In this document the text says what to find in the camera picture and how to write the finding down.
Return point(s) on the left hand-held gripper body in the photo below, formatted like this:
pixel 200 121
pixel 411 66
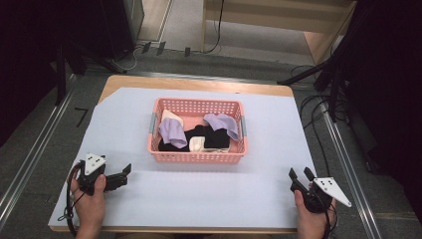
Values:
pixel 89 181

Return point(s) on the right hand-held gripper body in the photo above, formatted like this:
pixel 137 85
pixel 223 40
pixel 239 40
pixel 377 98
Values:
pixel 318 199

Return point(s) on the person's right hand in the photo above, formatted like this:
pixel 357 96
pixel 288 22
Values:
pixel 312 224

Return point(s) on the person's left hand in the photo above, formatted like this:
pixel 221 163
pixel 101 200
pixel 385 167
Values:
pixel 89 209

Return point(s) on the purple sock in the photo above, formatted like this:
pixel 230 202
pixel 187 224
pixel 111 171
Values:
pixel 222 122
pixel 174 132

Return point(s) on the pink plastic basket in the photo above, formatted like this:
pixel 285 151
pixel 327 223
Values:
pixel 195 157

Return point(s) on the cream sock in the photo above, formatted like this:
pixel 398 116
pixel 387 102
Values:
pixel 199 144
pixel 172 116

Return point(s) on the white table cover sheet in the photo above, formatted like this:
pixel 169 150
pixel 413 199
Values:
pixel 199 192

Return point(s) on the black sock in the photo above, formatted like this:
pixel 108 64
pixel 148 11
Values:
pixel 214 137

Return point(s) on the black tripod stand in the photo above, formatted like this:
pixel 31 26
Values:
pixel 328 73

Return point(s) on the black metal stand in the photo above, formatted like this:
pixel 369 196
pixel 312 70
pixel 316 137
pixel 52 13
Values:
pixel 61 73

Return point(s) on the light wooden furniture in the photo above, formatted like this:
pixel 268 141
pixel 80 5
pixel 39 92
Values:
pixel 282 20

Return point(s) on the metal floor rail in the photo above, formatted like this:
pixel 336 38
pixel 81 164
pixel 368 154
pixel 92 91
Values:
pixel 355 179
pixel 30 166
pixel 199 77

